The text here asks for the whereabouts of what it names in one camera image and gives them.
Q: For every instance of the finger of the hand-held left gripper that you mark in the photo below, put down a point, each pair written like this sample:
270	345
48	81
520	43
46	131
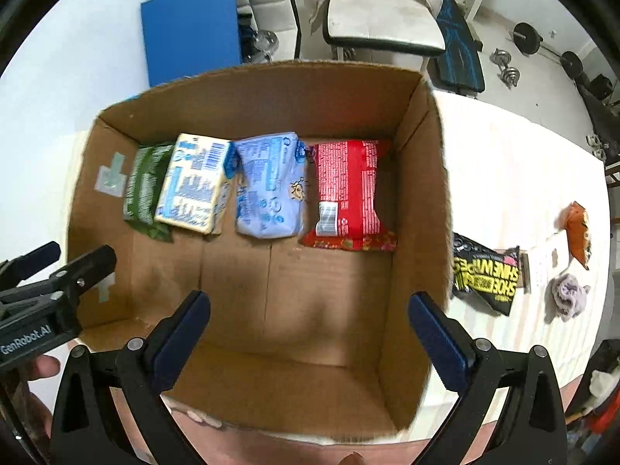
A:
89	266
38	256

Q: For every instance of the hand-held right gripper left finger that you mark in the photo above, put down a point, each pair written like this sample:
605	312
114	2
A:
181	341

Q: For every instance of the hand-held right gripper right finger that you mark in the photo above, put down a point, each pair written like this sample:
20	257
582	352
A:
436	344

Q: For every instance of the brown cardboard box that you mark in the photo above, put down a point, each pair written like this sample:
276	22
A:
290	300

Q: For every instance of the person's left hand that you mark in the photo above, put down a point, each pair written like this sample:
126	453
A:
44	367

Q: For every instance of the black and yellow wipes packet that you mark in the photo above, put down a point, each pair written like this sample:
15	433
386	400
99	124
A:
482	273

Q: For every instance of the green packet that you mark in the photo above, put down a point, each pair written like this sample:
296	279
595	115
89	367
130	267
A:
140	189

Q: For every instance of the yellow and blue packet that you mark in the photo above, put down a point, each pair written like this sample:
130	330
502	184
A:
193	184

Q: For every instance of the lavender cloth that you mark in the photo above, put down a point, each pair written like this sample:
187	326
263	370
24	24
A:
569	298

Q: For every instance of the dark bag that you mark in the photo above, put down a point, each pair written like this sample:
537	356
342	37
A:
600	387

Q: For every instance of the light blue tissue packet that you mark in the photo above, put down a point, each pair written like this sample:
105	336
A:
269	189

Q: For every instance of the orange snack packet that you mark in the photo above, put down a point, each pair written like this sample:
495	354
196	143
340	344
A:
577	235

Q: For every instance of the red packet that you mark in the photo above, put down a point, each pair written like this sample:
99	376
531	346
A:
346	189

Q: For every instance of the blue board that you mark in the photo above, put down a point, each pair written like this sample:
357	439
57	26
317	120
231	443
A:
191	34

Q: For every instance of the chrome dumbbell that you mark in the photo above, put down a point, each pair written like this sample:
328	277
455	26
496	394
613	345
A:
511	76
499	55
265	44

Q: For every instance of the black barbell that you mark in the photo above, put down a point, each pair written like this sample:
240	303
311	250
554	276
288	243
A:
528	38

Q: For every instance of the white chair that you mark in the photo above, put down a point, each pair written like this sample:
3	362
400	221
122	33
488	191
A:
382	14

